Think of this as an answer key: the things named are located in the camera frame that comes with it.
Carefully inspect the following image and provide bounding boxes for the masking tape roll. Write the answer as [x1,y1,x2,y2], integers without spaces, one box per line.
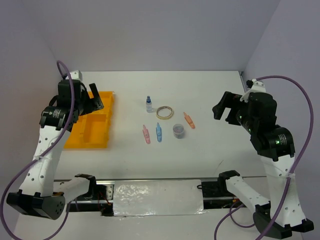
[156,106,174,120]

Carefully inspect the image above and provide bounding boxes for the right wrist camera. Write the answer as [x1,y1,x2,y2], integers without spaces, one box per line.
[240,78,266,103]

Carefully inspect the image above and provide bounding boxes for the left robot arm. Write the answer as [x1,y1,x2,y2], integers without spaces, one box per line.
[6,79,104,220]

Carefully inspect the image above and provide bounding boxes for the pink correction tape dispenser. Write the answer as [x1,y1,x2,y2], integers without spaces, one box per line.
[142,125,151,144]

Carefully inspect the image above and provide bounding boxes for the silver foil sheet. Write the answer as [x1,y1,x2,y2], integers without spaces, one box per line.
[113,179,205,217]

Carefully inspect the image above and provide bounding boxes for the blue correction tape dispenser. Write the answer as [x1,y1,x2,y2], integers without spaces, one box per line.
[156,123,162,143]

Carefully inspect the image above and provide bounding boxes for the yellow plastic organizer tray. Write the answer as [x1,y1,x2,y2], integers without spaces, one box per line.
[64,91,115,149]

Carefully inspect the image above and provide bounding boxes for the clear jar of clips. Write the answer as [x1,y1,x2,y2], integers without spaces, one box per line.
[172,123,185,139]

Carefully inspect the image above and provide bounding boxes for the orange correction tape dispenser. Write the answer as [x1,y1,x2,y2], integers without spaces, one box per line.
[183,112,196,129]

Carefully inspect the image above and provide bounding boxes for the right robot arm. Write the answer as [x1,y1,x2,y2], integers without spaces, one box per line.
[212,91,314,240]

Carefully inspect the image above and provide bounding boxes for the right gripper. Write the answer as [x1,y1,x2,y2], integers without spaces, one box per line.
[211,89,256,131]

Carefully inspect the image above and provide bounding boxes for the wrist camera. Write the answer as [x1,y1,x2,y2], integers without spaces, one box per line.
[240,78,266,103]
[70,70,83,82]

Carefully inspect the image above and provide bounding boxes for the purple cable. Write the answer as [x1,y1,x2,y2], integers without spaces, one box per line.
[214,75,314,240]
[0,60,76,240]

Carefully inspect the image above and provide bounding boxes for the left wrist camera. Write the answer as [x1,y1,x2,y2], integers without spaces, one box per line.
[70,70,83,82]

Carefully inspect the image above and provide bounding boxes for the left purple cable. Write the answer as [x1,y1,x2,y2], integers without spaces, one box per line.
[0,60,76,240]

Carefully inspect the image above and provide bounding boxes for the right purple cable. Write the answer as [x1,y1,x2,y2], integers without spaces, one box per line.
[214,75,314,240]

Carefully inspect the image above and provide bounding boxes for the small blue-capped spray bottle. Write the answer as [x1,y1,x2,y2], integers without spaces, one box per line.
[146,95,153,113]

